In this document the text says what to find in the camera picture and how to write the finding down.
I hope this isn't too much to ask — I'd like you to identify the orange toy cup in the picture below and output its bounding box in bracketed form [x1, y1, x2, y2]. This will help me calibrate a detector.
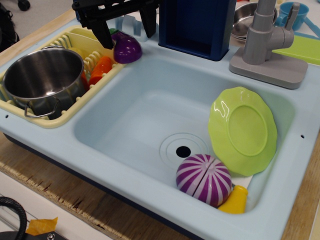
[88, 56, 113, 85]

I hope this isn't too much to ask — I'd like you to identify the stainless steel bowl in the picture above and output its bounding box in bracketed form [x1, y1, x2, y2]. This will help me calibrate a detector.
[230, 1, 279, 44]

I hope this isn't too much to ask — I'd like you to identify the green plastic plate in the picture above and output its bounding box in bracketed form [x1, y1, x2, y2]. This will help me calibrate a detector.
[208, 86, 278, 177]

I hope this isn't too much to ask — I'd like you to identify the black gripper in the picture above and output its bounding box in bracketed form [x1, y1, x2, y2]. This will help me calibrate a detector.
[72, 0, 159, 49]

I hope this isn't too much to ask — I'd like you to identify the purple striped toy onion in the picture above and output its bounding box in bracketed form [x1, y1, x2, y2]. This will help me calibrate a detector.
[176, 154, 232, 208]

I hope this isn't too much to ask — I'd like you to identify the yellow toy bottle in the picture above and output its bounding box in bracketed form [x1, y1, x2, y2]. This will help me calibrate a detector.
[218, 185, 249, 215]

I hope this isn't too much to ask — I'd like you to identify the grey toy faucet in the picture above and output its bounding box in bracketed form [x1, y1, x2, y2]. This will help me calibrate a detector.
[229, 0, 308, 89]

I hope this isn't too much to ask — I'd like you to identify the dark blue plastic box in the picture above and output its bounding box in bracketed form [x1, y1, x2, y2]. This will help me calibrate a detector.
[158, 0, 236, 62]

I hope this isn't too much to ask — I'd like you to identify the cream dish drying rack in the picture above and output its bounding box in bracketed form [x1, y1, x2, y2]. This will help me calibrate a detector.
[0, 25, 126, 129]

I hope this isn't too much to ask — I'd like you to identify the purple toy eggplant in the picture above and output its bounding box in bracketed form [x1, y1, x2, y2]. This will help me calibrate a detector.
[109, 28, 143, 64]

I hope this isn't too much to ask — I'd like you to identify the stainless steel pot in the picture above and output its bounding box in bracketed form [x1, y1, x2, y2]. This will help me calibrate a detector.
[2, 46, 89, 120]

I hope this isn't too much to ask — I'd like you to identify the black cable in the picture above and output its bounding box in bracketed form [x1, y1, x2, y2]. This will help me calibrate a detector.
[0, 196, 28, 240]

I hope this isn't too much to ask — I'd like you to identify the green cutting board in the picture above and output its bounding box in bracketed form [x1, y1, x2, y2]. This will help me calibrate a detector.
[272, 35, 320, 65]

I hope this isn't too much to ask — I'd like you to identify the light blue toy sink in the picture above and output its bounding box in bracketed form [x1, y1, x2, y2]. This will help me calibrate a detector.
[0, 36, 320, 240]

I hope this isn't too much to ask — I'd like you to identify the white board in sink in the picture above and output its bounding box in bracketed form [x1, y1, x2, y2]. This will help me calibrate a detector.
[231, 175, 253, 189]

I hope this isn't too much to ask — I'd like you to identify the black chair wheel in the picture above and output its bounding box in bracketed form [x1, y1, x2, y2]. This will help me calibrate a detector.
[17, 0, 31, 12]

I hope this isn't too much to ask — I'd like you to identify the blue plastic cup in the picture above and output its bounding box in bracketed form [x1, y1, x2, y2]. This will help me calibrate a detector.
[275, 2, 310, 31]

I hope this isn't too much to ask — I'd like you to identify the black bag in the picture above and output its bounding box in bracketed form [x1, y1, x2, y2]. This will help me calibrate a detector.
[0, 3, 20, 52]

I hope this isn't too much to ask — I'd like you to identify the orange tape piece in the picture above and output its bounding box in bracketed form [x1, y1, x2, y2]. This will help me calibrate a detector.
[25, 217, 58, 236]

